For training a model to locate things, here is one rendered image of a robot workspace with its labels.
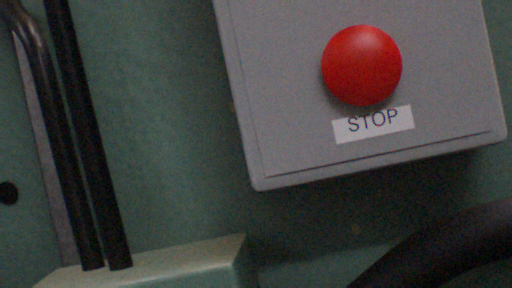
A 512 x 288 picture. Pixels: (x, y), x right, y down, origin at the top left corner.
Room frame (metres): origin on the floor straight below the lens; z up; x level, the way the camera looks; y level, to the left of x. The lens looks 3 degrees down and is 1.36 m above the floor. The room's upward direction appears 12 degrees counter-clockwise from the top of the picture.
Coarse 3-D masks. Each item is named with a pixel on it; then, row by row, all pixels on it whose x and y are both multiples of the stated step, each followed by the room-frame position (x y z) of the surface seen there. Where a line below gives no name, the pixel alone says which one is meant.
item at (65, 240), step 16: (16, 0) 0.51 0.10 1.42; (16, 48) 0.51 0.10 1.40; (32, 80) 0.51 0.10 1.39; (32, 96) 0.51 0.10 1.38; (32, 112) 0.51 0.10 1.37; (48, 144) 0.51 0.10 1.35; (48, 160) 0.51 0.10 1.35; (48, 176) 0.51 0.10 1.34; (48, 192) 0.51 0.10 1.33; (64, 208) 0.51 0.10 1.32; (64, 224) 0.51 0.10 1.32; (64, 240) 0.51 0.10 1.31; (64, 256) 0.51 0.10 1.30
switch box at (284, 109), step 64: (256, 0) 0.41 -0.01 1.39; (320, 0) 0.41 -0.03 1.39; (384, 0) 0.40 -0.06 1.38; (448, 0) 0.40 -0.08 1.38; (256, 64) 0.41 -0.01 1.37; (320, 64) 0.41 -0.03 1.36; (448, 64) 0.40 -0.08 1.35; (256, 128) 0.41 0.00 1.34; (320, 128) 0.41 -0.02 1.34; (448, 128) 0.40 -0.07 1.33
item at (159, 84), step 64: (128, 0) 0.47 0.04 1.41; (192, 0) 0.47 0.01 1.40; (128, 64) 0.47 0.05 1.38; (192, 64) 0.47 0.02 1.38; (128, 128) 0.47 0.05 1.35; (192, 128) 0.47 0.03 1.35; (128, 192) 0.47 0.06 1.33; (192, 192) 0.47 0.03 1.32; (256, 192) 0.47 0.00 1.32; (320, 192) 0.47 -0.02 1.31; (384, 192) 0.47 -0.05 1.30; (448, 192) 0.47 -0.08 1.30; (256, 256) 0.47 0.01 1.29; (320, 256) 0.47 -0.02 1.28
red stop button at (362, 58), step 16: (352, 32) 0.40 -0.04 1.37; (368, 32) 0.40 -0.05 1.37; (384, 32) 0.40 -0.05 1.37; (336, 48) 0.40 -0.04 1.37; (352, 48) 0.40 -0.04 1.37; (368, 48) 0.40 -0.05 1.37; (384, 48) 0.40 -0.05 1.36; (336, 64) 0.40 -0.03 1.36; (352, 64) 0.40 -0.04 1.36; (368, 64) 0.40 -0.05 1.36; (384, 64) 0.39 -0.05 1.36; (400, 64) 0.40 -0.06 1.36; (336, 80) 0.40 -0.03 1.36; (352, 80) 0.40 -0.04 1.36; (368, 80) 0.40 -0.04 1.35; (384, 80) 0.40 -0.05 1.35; (336, 96) 0.40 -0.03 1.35; (352, 96) 0.40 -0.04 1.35; (368, 96) 0.40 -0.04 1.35; (384, 96) 0.40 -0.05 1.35
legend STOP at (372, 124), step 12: (396, 108) 0.40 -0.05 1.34; (408, 108) 0.40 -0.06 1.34; (336, 120) 0.41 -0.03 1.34; (348, 120) 0.41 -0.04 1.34; (360, 120) 0.41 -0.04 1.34; (372, 120) 0.41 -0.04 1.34; (384, 120) 0.41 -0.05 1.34; (396, 120) 0.40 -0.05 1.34; (408, 120) 0.40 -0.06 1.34; (336, 132) 0.41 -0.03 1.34; (348, 132) 0.41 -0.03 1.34; (360, 132) 0.41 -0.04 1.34; (372, 132) 0.41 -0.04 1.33; (384, 132) 0.41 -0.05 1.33
